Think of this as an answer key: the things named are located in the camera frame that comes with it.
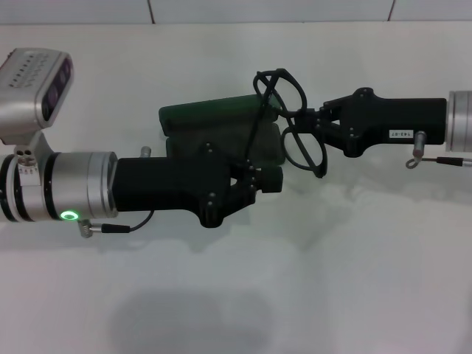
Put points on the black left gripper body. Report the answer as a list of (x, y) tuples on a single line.
[(166, 184)]

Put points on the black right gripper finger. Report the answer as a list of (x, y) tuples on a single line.
[(337, 107), (332, 129)]

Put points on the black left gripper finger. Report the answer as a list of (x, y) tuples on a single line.
[(271, 186), (271, 174)]

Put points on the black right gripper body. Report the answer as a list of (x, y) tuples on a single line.
[(398, 118)]

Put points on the black glasses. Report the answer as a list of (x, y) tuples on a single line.
[(284, 72)]

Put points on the green glasses case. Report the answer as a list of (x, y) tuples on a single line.
[(206, 110)]

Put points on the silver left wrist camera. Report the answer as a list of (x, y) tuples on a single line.
[(29, 96)]

